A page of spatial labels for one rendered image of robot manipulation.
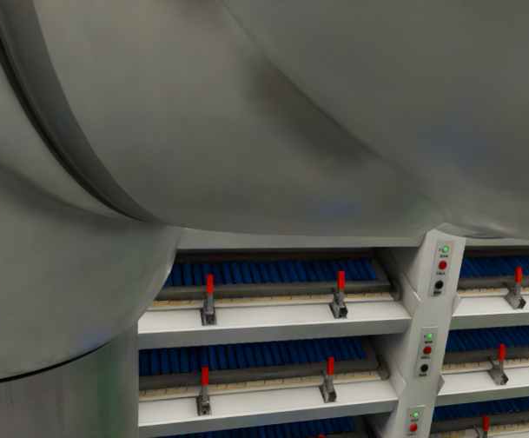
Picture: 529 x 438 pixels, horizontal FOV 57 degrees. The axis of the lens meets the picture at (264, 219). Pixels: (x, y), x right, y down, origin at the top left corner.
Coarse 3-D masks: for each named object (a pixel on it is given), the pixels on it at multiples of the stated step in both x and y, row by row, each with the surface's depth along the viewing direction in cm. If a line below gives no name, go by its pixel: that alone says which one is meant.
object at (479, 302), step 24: (480, 264) 119; (504, 264) 120; (528, 264) 121; (480, 288) 113; (504, 288) 115; (528, 288) 117; (456, 312) 105; (480, 312) 107; (504, 312) 108; (528, 312) 110
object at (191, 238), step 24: (192, 240) 86; (216, 240) 87; (240, 240) 88; (264, 240) 89; (288, 240) 91; (312, 240) 92; (336, 240) 93; (360, 240) 95; (384, 240) 96; (408, 240) 98
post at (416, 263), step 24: (432, 240) 98; (456, 240) 99; (408, 264) 103; (432, 264) 99; (456, 264) 101; (456, 288) 102; (432, 312) 103; (384, 336) 113; (408, 336) 103; (408, 360) 104; (408, 384) 106; (432, 384) 108; (432, 408) 110; (384, 432) 113
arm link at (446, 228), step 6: (444, 222) 59; (438, 228) 62; (444, 228) 61; (450, 228) 59; (456, 228) 58; (450, 234) 62; (456, 234) 60; (462, 234) 59; (468, 234) 58; (474, 234) 57; (480, 234) 56
